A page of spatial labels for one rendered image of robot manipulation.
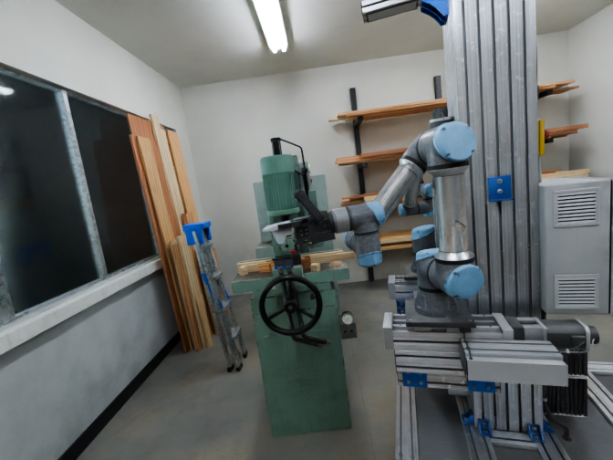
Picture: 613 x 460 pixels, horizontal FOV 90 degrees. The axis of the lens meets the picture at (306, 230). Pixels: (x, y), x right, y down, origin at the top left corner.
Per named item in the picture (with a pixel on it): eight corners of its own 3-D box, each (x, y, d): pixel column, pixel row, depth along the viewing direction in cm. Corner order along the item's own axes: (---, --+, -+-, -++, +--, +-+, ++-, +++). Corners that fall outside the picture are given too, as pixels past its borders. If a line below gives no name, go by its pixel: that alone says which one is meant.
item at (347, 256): (240, 273, 171) (239, 266, 170) (241, 272, 173) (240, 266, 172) (354, 258, 170) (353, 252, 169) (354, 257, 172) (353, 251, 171)
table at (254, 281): (227, 300, 147) (225, 288, 146) (240, 281, 177) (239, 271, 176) (353, 285, 146) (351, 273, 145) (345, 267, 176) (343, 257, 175)
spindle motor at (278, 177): (265, 218, 158) (256, 157, 154) (269, 214, 176) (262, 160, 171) (299, 214, 158) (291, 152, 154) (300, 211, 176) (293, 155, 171)
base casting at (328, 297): (252, 316, 158) (249, 298, 157) (265, 281, 215) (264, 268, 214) (337, 305, 157) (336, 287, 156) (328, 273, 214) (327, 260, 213)
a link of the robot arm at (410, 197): (412, 155, 145) (400, 222, 183) (435, 151, 145) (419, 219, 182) (406, 141, 153) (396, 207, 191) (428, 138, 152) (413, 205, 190)
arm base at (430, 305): (454, 300, 120) (453, 276, 118) (462, 318, 106) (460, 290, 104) (413, 300, 124) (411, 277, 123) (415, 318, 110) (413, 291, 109)
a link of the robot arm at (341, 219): (347, 207, 89) (341, 206, 97) (331, 210, 88) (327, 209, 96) (351, 232, 90) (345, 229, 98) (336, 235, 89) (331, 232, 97)
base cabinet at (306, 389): (271, 438, 168) (251, 316, 158) (279, 373, 225) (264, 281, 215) (352, 428, 167) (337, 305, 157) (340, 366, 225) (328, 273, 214)
